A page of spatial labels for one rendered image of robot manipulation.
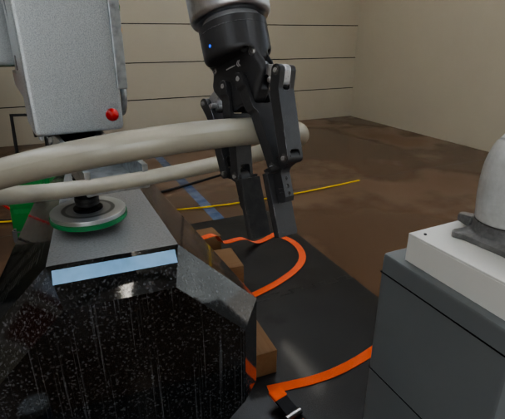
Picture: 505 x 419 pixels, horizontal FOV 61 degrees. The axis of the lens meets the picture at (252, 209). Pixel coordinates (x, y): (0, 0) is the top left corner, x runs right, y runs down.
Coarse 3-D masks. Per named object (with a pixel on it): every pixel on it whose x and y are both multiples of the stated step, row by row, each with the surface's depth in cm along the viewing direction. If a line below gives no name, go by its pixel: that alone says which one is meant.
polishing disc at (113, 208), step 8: (72, 200) 134; (104, 200) 134; (112, 200) 134; (120, 200) 134; (56, 208) 128; (64, 208) 128; (72, 208) 128; (104, 208) 128; (112, 208) 128; (120, 208) 128; (56, 216) 123; (64, 216) 123; (72, 216) 123; (80, 216) 123; (88, 216) 123; (96, 216) 123; (104, 216) 123; (112, 216) 123; (64, 224) 119; (72, 224) 119; (80, 224) 119; (88, 224) 119; (96, 224) 120
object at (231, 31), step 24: (216, 24) 44; (240, 24) 43; (264, 24) 45; (216, 48) 44; (240, 48) 44; (264, 48) 45; (216, 72) 49; (240, 72) 46; (264, 72) 44; (240, 96) 46; (264, 96) 46
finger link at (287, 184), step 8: (296, 152) 44; (296, 160) 44; (280, 168) 45; (288, 168) 45; (280, 176) 45; (288, 176) 45; (280, 184) 45; (288, 184) 45; (280, 192) 45; (288, 192) 45; (280, 200) 45; (288, 200) 45
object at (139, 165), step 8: (48, 136) 120; (56, 136) 112; (136, 160) 88; (96, 168) 99; (104, 168) 99; (112, 168) 99; (120, 168) 99; (128, 168) 95; (136, 168) 89; (144, 168) 85; (80, 176) 85; (88, 176) 80; (96, 176) 93; (104, 176) 93; (104, 192) 83; (112, 192) 84
